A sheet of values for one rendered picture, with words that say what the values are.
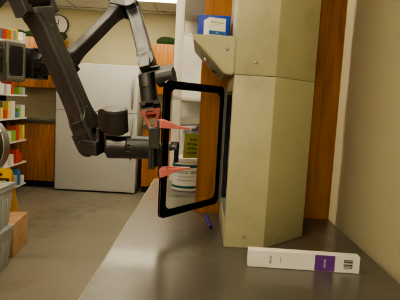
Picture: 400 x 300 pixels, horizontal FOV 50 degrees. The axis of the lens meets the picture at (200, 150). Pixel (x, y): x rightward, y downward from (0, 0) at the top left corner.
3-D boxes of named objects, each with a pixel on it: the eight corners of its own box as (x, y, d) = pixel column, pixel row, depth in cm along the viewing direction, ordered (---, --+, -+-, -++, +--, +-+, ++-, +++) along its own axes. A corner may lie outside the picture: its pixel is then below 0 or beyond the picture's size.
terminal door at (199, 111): (217, 203, 150) (224, 86, 145) (159, 219, 125) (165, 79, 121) (215, 203, 150) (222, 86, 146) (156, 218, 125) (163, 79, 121)
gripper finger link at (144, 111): (164, 133, 148) (161, 106, 149) (163, 129, 141) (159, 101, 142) (144, 136, 148) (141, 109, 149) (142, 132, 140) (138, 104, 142)
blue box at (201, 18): (227, 49, 143) (228, 22, 142) (228, 46, 133) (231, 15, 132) (196, 48, 143) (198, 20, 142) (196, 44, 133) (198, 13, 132)
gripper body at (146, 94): (161, 112, 151) (158, 91, 152) (159, 105, 141) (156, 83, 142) (143, 114, 151) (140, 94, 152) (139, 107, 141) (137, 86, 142)
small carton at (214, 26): (218, 42, 127) (219, 21, 127) (224, 40, 123) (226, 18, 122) (202, 41, 126) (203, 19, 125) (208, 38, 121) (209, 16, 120)
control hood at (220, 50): (227, 81, 147) (228, 50, 146) (234, 74, 114) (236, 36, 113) (193, 79, 147) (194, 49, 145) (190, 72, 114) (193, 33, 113)
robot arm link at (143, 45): (131, 19, 182) (121, -3, 173) (144, 14, 181) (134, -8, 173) (147, 85, 154) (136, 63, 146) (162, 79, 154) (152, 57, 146)
